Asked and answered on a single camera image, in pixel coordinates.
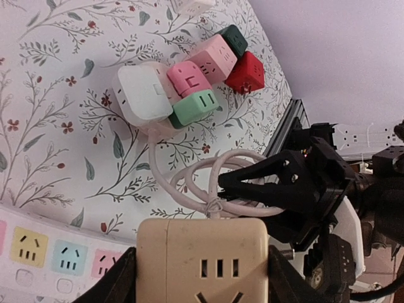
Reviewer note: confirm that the pink heart adapter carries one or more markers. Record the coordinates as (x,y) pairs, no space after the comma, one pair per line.
(187,78)

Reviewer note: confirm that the beige cube socket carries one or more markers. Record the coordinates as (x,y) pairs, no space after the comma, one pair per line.
(202,260)

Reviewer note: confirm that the white colourful power strip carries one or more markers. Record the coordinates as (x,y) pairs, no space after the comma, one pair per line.
(47,261)

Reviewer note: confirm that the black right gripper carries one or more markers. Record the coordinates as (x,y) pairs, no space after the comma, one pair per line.
(299,189)

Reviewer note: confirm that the white cube socket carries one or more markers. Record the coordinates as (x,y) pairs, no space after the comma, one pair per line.
(192,7)

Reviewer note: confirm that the red cube socket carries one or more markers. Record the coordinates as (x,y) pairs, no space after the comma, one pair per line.
(247,75)

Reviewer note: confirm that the green cube adapter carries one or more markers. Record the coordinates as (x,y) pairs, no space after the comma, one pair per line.
(193,108)

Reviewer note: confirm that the white flat adapter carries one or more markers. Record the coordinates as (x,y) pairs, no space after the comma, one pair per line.
(140,95)

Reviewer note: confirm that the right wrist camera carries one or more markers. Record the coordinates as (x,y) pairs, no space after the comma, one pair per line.
(331,253)

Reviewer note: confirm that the floral table mat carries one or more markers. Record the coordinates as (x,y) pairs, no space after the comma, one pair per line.
(66,151)

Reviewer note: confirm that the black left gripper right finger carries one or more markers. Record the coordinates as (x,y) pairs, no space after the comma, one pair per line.
(285,283)

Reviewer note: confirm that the dark green cube socket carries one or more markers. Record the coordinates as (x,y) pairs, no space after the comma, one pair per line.
(235,39)

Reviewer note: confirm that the pink cube socket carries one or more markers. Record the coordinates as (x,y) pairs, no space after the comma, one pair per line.
(215,59)

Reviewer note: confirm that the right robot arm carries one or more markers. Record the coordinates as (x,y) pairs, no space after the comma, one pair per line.
(378,200)

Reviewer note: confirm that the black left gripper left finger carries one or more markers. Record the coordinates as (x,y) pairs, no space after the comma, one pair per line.
(118,285)

